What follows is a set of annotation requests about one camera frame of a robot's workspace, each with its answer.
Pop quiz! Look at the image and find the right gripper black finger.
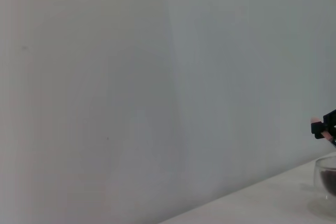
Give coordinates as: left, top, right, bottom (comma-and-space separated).
311, 108, 336, 146

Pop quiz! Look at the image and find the pink handled metal spoon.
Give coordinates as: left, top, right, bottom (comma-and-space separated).
310, 116, 336, 149

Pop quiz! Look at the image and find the clear glass cup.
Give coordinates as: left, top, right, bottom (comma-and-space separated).
313, 155, 336, 201

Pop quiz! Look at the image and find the coffee beans pile in glass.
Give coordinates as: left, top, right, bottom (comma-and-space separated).
319, 169, 336, 196

